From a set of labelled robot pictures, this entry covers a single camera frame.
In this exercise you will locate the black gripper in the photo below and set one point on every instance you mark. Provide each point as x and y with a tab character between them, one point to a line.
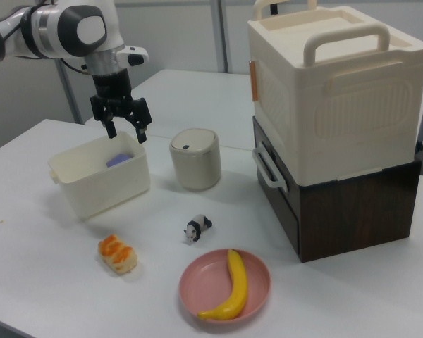
112	88

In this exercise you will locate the white plastic box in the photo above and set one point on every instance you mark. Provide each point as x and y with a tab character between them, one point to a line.
105	190

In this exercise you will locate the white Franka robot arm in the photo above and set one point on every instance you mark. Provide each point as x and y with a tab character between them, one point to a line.
46	31

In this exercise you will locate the cream plastic storage box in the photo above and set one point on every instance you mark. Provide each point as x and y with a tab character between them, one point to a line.
338	105

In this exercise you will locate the purple sponge block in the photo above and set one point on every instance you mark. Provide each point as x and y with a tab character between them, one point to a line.
119	159

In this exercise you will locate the small beige trash can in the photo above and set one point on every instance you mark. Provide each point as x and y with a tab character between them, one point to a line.
195	165

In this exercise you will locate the panda toy figure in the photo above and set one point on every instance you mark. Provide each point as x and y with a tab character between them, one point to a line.
197	227

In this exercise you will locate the toy bread with orange glaze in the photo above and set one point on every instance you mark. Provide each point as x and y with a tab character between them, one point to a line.
118	255

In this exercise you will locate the pink plastic plate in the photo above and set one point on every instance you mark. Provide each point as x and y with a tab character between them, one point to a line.
211	281

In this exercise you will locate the yellow toy banana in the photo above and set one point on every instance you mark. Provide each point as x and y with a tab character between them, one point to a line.
238	281

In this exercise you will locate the dark wooden drawer cabinet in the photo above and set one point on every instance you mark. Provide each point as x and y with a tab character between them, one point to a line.
352	214

